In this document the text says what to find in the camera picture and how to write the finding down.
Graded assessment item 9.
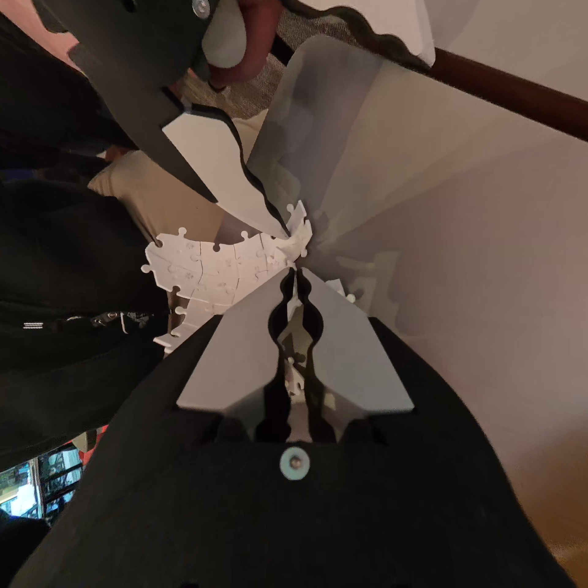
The white puzzle piece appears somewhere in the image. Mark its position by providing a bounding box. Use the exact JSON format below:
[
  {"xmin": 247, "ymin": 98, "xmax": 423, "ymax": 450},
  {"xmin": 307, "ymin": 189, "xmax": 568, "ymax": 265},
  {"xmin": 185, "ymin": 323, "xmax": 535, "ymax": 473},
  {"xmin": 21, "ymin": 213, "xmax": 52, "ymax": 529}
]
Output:
[{"xmin": 275, "ymin": 201, "xmax": 314, "ymax": 259}]

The person's left hand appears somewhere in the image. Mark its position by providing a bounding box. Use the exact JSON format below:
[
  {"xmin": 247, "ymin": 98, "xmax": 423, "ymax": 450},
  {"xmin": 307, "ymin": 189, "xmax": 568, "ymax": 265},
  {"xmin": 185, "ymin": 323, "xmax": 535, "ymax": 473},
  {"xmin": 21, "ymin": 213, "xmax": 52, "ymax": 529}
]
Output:
[{"xmin": 208, "ymin": 0, "xmax": 283, "ymax": 91}]

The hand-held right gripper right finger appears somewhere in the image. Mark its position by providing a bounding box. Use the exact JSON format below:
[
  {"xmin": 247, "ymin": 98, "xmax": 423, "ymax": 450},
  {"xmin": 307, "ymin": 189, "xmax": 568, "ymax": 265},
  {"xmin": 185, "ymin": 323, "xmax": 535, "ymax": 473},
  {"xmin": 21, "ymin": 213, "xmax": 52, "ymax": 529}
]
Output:
[{"xmin": 296, "ymin": 266, "xmax": 415, "ymax": 443}]

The person's left forearm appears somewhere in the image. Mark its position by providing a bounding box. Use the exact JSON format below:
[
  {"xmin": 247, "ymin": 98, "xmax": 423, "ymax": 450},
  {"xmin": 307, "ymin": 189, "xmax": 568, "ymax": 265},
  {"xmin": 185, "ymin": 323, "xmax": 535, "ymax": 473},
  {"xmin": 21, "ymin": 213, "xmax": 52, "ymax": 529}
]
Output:
[{"xmin": 0, "ymin": 9, "xmax": 88, "ymax": 74}]

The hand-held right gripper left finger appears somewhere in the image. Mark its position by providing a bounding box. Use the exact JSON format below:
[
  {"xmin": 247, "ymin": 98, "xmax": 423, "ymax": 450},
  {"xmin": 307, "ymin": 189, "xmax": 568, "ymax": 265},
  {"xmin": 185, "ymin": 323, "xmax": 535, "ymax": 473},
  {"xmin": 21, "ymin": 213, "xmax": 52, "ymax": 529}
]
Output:
[{"xmin": 176, "ymin": 266, "xmax": 297, "ymax": 443}]

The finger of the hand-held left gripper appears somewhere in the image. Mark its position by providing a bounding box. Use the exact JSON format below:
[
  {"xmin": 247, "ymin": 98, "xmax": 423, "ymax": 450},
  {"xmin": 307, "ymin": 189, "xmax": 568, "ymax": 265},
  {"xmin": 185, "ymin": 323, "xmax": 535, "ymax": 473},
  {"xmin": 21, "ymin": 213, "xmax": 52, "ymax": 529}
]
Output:
[
  {"xmin": 280, "ymin": 0, "xmax": 437, "ymax": 70},
  {"xmin": 161, "ymin": 103, "xmax": 292, "ymax": 239}
]

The partly built white puzzle ball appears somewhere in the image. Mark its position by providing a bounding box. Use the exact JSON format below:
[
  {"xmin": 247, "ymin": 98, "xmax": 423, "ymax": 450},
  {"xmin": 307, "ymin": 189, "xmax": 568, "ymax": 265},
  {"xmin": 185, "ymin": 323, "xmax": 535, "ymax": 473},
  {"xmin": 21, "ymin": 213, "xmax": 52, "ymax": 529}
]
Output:
[{"xmin": 140, "ymin": 227, "xmax": 358, "ymax": 353}]

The colourful patterned clutter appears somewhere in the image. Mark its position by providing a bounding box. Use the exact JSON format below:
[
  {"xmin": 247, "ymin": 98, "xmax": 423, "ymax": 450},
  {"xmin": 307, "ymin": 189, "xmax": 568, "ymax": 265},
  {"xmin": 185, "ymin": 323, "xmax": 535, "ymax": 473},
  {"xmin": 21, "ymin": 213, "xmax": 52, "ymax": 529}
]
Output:
[{"xmin": 0, "ymin": 425, "xmax": 108, "ymax": 526}]

